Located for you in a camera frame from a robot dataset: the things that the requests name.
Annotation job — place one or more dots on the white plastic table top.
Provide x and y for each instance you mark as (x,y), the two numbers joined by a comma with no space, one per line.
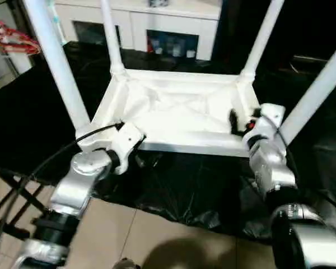
(170,120)

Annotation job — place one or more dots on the white plastic table leg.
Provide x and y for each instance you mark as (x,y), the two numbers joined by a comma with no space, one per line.
(61,70)
(261,36)
(313,92)
(113,36)

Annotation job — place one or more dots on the black flat monitor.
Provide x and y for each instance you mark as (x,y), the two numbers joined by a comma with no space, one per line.
(310,59)

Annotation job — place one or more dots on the large black box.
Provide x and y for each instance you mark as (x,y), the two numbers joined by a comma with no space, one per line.
(232,28)

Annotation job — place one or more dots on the red bottle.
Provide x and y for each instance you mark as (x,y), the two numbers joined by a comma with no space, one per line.
(150,46)

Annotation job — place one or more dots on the black plastic mat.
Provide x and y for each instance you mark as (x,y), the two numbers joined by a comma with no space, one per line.
(30,112)

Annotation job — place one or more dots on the black tangled bundle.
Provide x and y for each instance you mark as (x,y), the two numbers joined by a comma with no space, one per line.
(158,2)

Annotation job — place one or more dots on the white cabinet with glass doors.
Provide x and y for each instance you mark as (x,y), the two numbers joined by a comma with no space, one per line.
(134,19)

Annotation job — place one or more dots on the small white box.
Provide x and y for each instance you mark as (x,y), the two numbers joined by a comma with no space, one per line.
(21,63)

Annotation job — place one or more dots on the grey curtain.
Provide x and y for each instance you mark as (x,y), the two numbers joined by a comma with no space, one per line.
(19,25)

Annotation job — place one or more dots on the black folding table frame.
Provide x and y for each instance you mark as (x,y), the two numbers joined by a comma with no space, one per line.
(30,199)

